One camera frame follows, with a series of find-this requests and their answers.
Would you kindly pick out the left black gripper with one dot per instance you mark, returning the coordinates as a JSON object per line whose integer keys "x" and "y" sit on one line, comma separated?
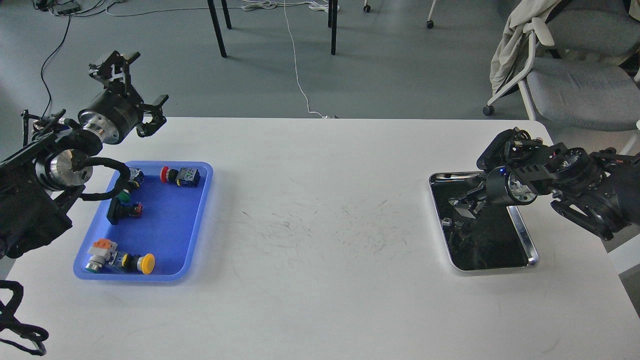
{"x": 110, "y": 116}

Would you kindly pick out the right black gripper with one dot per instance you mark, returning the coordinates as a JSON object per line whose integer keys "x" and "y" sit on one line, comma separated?
{"x": 501, "y": 189}

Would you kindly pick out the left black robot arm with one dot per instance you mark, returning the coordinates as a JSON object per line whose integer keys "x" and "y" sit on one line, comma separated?
{"x": 61, "y": 163}

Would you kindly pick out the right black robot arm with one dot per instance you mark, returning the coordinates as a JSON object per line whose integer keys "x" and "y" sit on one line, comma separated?
{"x": 598, "y": 191}

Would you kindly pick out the stainless steel tray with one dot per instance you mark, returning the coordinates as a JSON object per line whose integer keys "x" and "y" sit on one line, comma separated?
{"x": 493, "y": 241}

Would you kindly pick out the red emergency push button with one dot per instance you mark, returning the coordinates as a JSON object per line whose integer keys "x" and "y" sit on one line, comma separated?
{"x": 188, "y": 177}

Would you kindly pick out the black power strip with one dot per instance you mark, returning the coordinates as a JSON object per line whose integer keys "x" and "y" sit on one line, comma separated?
{"x": 57, "y": 7}

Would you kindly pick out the black table leg left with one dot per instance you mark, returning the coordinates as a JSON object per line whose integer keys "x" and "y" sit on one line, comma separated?
{"x": 216, "y": 24}

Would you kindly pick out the black table leg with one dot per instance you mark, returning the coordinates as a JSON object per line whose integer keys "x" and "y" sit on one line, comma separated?
{"x": 332, "y": 23}
{"x": 216, "y": 24}

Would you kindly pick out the blue plastic tray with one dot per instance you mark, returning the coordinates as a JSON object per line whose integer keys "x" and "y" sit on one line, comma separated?
{"x": 168, "y": 227}

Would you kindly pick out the yellow mushroom push button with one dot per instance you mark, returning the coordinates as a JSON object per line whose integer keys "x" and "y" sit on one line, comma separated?
{"x": 128, "y": 263}

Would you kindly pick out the grey office chair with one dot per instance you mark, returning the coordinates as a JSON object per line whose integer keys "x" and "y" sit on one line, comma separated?
{"x": 568, "y": 68}

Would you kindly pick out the beige jacket on chair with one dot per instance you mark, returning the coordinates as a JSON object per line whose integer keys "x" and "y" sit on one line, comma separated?
{"x": 509, "y": 46}

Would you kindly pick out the black table leg right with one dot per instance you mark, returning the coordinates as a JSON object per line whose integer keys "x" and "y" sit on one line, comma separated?
{"x": 332, "y": 23}

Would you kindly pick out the black selector switch red terminals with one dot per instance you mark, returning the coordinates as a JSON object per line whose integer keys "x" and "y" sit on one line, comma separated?
{"x": 117, "y": 210}

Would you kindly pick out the grey switch orange top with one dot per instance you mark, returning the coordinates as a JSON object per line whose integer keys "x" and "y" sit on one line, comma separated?
{"x": 101, "y": 252}

